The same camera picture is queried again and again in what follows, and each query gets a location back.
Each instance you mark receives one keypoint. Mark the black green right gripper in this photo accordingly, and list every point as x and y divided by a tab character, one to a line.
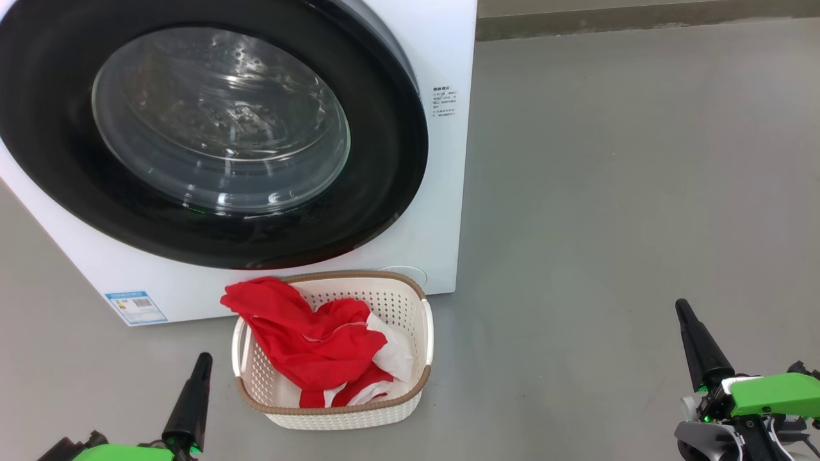
775	394

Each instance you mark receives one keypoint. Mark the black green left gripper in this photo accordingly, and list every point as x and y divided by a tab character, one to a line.
122	453

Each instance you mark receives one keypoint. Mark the red and white garment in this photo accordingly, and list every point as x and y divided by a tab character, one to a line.
307	346

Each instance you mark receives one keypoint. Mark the round black glass washer door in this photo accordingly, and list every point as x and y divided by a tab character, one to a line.
64	160

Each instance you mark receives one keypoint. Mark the cream perforated laundry basket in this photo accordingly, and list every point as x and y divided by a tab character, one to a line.
397	307

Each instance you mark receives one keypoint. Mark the white washing machine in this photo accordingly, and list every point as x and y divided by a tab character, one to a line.
442	192

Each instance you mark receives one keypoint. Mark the blue energy label sticker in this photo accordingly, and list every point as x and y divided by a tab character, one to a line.
136	308

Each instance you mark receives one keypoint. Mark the round white filter cover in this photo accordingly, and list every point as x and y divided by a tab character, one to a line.
413	274

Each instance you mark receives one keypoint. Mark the printed text notice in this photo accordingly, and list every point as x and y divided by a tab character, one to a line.
444	101

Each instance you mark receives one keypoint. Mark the grey wrist camera housing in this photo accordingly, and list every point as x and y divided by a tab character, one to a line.
701	442

